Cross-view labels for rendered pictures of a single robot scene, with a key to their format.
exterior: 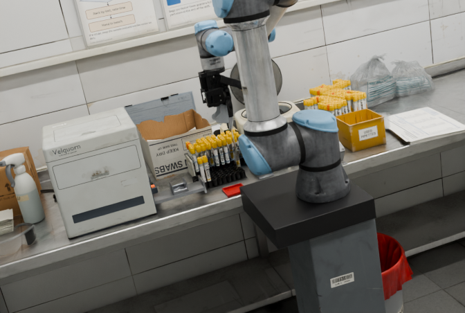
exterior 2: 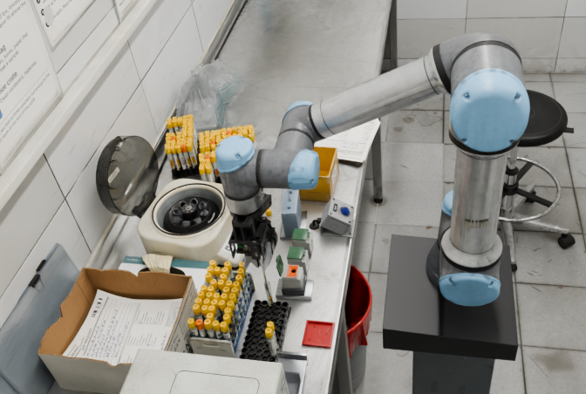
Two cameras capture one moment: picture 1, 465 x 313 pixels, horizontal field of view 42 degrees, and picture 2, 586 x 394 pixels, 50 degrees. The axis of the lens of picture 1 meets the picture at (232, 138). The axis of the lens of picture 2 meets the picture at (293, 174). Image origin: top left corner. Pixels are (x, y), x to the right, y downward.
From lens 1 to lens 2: 167 cm
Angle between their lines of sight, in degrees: 55
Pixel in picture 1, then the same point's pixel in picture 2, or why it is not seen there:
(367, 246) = not seen: hidden behind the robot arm
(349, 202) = (503, 265)
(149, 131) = (54, 344)
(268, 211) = (471, 332)
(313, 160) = not seen: hidden behind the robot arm
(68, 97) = not seen: outside the picture
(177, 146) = (178, 336)
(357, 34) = (157, 51)
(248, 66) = (498, 193)
